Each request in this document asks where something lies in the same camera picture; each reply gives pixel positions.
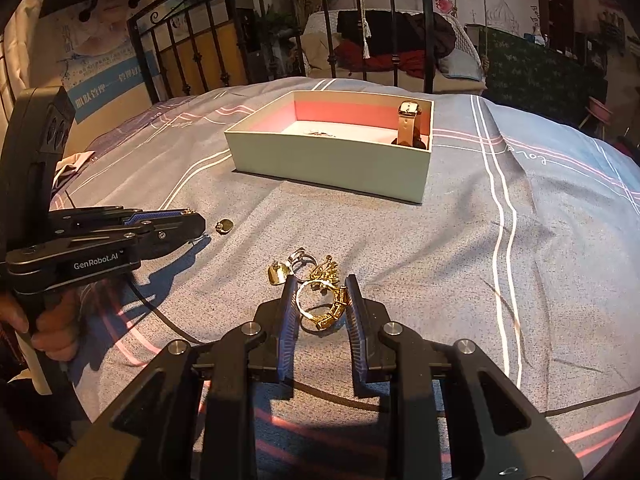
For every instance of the small gold pendant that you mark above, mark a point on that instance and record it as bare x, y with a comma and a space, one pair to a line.
224, 226

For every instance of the beige strap wristwatch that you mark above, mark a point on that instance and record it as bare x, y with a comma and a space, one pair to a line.
409, 126

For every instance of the gold ring cluster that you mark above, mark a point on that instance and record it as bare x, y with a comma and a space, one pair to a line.
322, 299

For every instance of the open pink-lined gift box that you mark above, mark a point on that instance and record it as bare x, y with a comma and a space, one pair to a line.
337, 139

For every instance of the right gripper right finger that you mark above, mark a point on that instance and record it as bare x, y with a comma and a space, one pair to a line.
493, 431

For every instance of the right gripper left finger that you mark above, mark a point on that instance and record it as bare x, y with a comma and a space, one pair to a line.
188, 393

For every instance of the gold heart charm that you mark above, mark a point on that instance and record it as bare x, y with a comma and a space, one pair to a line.
278, 272

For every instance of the pink small stool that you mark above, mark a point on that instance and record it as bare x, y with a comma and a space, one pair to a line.
597, 111

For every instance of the black iron bed frame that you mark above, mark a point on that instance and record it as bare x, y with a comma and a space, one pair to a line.
189, 47

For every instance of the person's left hand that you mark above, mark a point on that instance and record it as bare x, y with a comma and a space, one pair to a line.
73, 326

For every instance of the red phone booth cabinet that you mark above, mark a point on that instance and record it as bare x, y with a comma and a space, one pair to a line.
557, 23

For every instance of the hanging swing chair with clothes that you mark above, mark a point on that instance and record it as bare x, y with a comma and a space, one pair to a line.
394, 54

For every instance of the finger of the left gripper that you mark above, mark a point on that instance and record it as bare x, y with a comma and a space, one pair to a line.
143, 241
120, 215

